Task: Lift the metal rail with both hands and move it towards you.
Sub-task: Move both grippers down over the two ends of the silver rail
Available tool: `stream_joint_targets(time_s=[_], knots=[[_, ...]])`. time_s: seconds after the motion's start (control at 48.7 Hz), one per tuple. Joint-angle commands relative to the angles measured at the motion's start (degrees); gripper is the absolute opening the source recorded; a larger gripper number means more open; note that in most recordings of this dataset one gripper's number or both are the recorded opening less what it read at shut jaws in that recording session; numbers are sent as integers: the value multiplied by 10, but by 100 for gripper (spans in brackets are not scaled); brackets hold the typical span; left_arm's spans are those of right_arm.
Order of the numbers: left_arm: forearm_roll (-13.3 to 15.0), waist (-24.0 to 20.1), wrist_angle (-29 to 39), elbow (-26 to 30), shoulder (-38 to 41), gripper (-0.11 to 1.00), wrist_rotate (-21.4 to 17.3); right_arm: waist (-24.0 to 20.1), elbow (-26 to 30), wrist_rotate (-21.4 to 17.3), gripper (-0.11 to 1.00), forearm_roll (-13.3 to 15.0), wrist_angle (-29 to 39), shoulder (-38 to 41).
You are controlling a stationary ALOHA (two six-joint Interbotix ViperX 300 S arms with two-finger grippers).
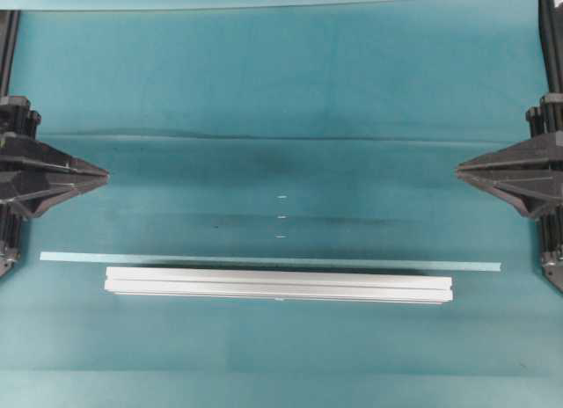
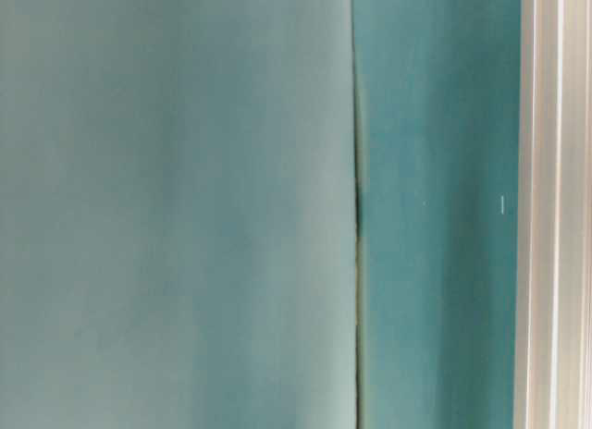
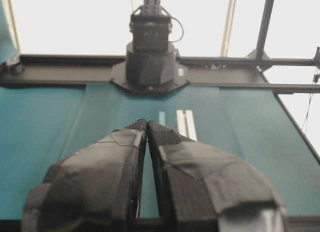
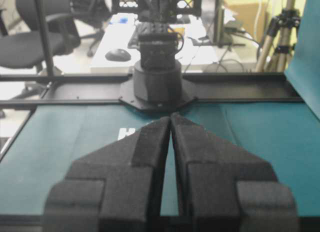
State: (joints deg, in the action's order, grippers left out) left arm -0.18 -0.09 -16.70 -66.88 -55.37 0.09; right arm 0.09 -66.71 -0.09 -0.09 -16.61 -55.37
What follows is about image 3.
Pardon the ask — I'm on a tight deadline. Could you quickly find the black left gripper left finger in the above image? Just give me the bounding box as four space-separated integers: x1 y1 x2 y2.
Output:
21 119 147 232

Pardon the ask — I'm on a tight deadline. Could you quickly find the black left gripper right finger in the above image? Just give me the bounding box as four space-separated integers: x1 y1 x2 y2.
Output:
147 121 288 232

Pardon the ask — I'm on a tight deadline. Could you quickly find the silver aluminium rail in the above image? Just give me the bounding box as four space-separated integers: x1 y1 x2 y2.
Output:
176 110 198 142

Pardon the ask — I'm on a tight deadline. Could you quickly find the teal table cloth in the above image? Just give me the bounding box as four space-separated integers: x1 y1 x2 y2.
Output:
0 0 320 221

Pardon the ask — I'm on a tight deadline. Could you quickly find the light blue tape strip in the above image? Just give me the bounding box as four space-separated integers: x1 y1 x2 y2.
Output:
158 111 166 126

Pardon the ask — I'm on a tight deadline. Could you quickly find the black metal frame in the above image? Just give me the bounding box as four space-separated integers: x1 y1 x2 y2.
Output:
0 11 320 166

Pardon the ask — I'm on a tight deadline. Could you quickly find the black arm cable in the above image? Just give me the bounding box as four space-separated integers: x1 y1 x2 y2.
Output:
164 15 185 43

